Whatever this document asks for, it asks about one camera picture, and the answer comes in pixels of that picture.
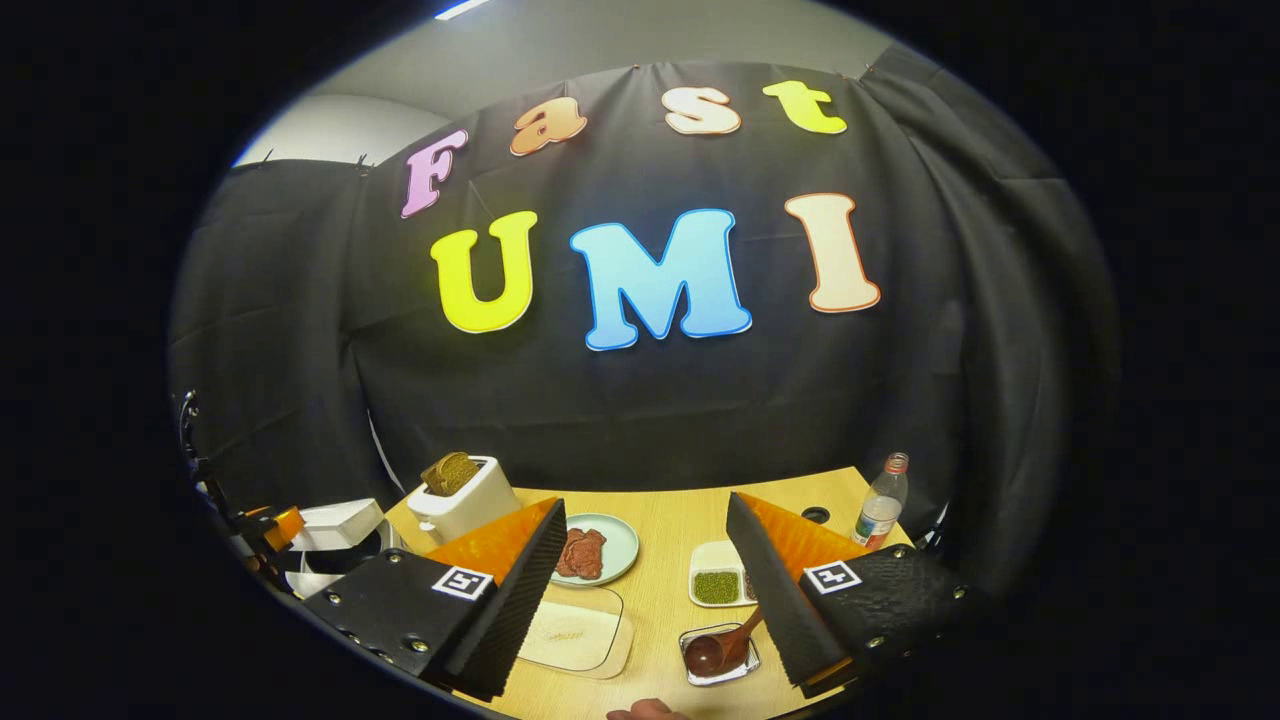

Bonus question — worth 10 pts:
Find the metal wire chopstick holder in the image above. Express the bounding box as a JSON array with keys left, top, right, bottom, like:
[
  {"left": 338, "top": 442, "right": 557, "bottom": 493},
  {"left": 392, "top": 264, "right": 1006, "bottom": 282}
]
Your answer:
[{"left": 678, "top": 622, "right": 763, "bottom": 688}]

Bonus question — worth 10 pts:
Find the white divided tray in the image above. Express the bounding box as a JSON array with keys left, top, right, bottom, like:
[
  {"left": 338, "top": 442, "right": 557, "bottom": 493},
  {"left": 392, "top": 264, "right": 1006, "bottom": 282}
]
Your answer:
[{"left": 688, "top": 540, "right": 758, "bottom": 609}]

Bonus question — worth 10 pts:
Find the clear plastic water bottle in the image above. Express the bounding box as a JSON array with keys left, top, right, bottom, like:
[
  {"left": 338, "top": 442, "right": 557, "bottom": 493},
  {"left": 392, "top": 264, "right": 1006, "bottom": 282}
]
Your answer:
[{"left": 853, "top": 452, "right": 910, "bottom": 551}]

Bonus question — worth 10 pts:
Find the brown bread slice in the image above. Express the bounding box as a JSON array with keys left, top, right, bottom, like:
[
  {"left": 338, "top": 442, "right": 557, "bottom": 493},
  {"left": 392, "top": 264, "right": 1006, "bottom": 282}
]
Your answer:
[{"left": 420, "top": 451, "right": 481, "bottom": 498}]

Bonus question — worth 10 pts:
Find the brown wooden spoon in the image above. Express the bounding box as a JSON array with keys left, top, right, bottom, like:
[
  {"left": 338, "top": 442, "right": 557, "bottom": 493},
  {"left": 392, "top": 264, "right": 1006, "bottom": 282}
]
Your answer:
[{"left": 684, "top": 607, "right": 766, "bottom": 679}]

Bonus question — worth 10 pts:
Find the white toaster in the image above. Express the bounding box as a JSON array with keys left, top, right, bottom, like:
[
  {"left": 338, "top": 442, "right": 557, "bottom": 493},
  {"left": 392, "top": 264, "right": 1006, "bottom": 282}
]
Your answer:
[{"left": 407, "top": 455, "right": 521, "bottom": 546}]

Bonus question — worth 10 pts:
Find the light green plate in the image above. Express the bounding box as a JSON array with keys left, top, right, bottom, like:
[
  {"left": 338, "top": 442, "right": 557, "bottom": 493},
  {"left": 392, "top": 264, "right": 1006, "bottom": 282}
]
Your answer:
[{"left": 550, "top": 513, "right": 640, "bottom": 588}]

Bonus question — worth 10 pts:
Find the clear plastic container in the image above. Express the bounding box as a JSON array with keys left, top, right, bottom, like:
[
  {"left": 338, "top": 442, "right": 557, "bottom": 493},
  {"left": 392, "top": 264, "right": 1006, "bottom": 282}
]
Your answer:
[{"left": 518, "top": 585, "right": 634, "bottom": 681}]

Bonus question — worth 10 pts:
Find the brown cooked meat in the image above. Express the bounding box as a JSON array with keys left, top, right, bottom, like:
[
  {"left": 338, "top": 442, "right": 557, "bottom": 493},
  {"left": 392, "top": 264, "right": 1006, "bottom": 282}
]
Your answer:
[{"left": 555, "top": 528, "right": 608, "bottom": 581}]

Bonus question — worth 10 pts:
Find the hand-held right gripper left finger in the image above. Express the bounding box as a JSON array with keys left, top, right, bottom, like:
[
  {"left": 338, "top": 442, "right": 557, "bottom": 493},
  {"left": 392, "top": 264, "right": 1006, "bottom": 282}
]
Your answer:
[{"left": 300, "top": 497, "right": 568, "bottom": 703}]

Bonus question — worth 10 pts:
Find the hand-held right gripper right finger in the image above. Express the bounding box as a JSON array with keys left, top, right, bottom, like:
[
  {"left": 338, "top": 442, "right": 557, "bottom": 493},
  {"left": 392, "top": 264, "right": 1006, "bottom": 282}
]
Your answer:
[{"left": 725, "top": 490, "right": 991, "bottom": 701}]

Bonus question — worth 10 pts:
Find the black backdrop cloth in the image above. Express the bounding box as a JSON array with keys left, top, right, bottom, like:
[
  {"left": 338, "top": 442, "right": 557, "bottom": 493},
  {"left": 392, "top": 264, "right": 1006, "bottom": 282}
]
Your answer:
[{"left": 168, "top": 45, "right": 1116, "bottom": 601}]

